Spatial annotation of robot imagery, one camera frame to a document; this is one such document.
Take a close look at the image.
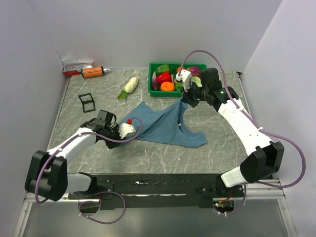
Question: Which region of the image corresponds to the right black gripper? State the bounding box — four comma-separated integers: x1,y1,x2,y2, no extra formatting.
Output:
180,79,209,108

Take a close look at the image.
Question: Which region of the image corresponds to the blue tank top garment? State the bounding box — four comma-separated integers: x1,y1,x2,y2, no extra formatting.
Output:
119,98,207,148

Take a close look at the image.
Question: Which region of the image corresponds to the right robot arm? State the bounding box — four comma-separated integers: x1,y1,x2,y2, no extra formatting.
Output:
176,68,284,197

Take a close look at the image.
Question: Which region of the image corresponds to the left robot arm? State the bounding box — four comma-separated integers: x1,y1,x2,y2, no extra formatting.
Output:
25,110,134,203

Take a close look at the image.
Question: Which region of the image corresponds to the cabbage lettuce toy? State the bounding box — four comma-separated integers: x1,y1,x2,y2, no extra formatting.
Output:
174,76,202,91

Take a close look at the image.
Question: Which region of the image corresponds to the purple onion toy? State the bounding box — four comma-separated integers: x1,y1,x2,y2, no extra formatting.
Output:
188,66,200,77

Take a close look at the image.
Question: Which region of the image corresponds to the orange tomato toy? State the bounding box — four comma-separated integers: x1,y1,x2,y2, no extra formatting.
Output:
160,81,175,91

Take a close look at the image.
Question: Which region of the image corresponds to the red bell pepper toy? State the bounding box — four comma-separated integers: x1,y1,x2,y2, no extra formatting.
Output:
157,72,172,85

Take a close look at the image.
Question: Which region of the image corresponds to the black folding stand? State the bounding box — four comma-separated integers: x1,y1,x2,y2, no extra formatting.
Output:
78,93,96,113

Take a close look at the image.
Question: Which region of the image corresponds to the green bell pepper toy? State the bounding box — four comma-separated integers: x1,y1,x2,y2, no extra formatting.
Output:
155,64,170,76

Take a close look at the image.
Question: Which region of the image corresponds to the white daikon radish toy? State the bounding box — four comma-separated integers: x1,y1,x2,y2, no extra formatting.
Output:
117,77,138,99

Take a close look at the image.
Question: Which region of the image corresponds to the green plastic tray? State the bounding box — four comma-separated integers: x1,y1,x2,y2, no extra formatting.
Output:
147,62,208,98

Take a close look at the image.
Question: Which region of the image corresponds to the orange black cylinder tool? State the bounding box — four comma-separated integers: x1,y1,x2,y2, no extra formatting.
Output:
81,66,111,79

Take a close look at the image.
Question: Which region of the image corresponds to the red white box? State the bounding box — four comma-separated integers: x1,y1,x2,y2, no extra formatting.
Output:
63,63,93,77

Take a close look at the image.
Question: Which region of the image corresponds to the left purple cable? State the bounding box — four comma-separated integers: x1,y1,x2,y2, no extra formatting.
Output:
34,117,143,224

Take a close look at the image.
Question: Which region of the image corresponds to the purple cable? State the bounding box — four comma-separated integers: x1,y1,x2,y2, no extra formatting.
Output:
34,117,143,224
179,49,307,217

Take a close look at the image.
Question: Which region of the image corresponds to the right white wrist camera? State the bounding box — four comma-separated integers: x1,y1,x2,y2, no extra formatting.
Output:
175,70,192,92

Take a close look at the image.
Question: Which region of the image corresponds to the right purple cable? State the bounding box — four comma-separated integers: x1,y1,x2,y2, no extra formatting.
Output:
179,49,307,217

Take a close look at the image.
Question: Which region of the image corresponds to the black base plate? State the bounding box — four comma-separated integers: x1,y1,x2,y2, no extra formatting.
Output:
68,174,244,210

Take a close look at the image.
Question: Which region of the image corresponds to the aluminium frame rail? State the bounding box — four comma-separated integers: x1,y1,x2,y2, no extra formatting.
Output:
14,184,297,237

